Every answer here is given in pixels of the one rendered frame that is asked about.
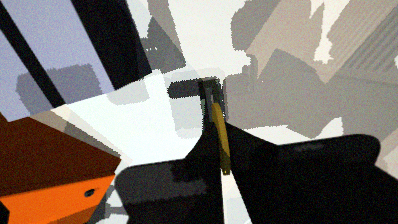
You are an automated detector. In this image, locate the dark gold coin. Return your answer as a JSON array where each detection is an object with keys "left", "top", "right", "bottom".
[{"left": 212, "top": 103, "right": 231, "bottom": 176}]

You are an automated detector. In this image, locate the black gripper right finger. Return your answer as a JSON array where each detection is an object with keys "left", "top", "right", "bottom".
[{"left": 224, "top": 121, "right": 381, "bottom": 224}]

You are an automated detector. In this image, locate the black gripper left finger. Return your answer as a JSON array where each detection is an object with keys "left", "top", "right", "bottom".
[{"left": 114, "top": 122, "right": 225, "bottom": 224}]

